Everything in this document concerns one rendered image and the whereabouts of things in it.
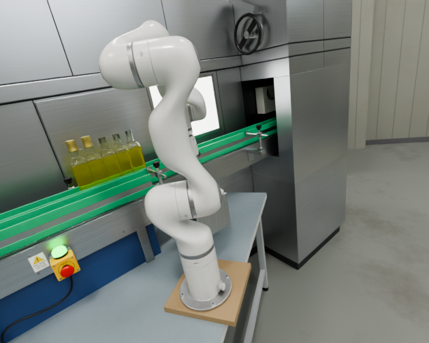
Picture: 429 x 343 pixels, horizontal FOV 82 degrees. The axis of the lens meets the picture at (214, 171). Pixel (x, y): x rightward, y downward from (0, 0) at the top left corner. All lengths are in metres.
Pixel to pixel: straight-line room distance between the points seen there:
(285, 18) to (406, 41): 3.38
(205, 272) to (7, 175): 0.87
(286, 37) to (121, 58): 1.06
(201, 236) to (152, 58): 0.51
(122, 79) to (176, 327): 0.75
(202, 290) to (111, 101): 0.90
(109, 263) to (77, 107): 0.67
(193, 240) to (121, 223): 0.39
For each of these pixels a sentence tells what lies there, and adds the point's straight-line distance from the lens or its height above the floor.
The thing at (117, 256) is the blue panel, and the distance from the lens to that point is 1.16.
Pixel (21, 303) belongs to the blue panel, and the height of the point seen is 0.86.
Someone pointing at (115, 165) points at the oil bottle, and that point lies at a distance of 1.14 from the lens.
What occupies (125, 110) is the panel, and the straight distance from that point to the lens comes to 1.30.
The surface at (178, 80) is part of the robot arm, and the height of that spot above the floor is 1.48.
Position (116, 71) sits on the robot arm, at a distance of 0.62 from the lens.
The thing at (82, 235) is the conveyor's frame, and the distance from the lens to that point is 1.06.
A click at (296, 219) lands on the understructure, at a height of 0.48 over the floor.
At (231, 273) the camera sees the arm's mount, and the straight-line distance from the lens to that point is 1.02.
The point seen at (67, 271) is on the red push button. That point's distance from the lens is 0.99.
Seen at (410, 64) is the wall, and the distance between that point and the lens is 4.79.
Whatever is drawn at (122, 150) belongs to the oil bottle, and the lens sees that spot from 1.14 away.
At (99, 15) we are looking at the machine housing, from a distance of 1.36.
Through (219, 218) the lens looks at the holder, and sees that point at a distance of 1.10.
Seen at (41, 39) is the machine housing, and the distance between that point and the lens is 1.29.
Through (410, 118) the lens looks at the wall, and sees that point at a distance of 4.93.
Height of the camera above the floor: 1.48
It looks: 21 degrees down
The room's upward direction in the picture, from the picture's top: 10 degrees counter-clockwise
